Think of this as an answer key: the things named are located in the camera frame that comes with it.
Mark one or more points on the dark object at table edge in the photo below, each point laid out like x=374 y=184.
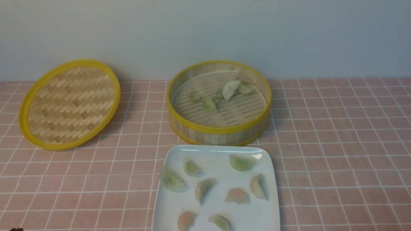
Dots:
x=17 y=229

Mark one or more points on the pale green dumpling in steamer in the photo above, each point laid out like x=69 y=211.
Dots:
x=244 y=89

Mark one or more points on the beige dumpling plate centre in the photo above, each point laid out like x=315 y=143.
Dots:
x=203 y=188

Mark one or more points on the green dumpling plate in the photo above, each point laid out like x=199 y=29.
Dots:
x=221 y=222
x=242 y=163
x=170 y=180

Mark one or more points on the beige dumpling plate right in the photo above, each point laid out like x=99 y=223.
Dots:
x=257 y=188

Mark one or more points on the pink dumpling plate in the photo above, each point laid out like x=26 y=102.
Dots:
x=186 y=220
x=238 y=196

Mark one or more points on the small green dumpling in steamer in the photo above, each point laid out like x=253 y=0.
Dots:
x=194 y=96

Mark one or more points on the large white steamed dumpling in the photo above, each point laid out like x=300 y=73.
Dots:
x=230 y=88

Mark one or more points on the yellow-rimmed bamboo steamer basket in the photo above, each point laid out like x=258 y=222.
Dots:
x=239 y=121

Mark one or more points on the green dumpling plate bottom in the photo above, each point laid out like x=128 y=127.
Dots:
x=221 y=222

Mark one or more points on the pink dumpling plate centre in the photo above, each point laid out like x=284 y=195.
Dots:
x=238 y=196

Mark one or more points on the green dumpling plate left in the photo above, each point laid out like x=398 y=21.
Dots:
x=170 y=180

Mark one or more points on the pink checkered tablecloth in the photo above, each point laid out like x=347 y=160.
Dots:
x=340 y=150

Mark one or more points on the pink dumpling plate bottom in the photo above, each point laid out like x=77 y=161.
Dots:
x=186 y=220

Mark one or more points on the green dumpling plate top right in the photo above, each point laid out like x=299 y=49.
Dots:
x=242 y=163

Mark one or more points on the beige dumpling plate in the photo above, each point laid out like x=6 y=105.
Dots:
x=257 y=188
x=203 y=188

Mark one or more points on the yellow-rimmed bamboo steamer lid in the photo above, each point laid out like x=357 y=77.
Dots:
x=69 y=105

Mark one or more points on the small green dumpling on plate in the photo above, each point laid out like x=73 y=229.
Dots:
x=191 y=168

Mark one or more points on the white square plate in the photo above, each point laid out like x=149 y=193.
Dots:
x=259 y=215

